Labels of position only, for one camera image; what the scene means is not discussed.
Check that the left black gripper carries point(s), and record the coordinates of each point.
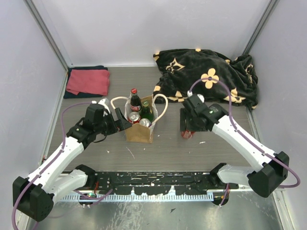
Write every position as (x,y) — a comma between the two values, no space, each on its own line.
(123,123)

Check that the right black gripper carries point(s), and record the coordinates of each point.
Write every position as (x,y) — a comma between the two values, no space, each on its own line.
(184,115)

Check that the red cola can front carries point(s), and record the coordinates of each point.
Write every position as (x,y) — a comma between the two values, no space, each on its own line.
(187,134)

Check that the red cola can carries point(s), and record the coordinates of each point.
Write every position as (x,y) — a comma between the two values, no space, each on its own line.
(187,134)
(134,117)

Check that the purple soda can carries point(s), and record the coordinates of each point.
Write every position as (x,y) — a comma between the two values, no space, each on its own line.
(145,122)

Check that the glass cola bottle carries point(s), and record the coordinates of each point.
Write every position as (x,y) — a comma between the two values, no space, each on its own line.
(135,101)

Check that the green glass bottle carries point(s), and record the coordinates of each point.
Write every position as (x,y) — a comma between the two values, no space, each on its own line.
(146,111)

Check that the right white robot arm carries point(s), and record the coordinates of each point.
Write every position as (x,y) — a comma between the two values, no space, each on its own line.
(267,169)

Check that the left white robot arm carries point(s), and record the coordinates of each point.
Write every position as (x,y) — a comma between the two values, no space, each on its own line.
(36,194)

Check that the folded red cloth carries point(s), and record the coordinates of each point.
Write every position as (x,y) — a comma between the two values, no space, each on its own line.
(92,81)

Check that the black floral fleece blanket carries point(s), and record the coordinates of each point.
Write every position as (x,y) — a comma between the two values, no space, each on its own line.
(209,73)

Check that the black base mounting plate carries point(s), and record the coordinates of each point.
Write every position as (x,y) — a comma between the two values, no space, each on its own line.
(153,183)

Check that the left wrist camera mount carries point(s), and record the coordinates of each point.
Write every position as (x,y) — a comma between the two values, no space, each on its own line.
(104,102)

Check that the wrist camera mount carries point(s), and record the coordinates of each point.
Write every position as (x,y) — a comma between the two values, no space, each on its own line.
(104,102)
(194,96)

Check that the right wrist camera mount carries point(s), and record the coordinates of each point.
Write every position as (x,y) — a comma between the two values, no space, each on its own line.
(194,96)

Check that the white slotted cable duct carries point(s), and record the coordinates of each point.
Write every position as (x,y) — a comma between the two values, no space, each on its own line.
(170,197)

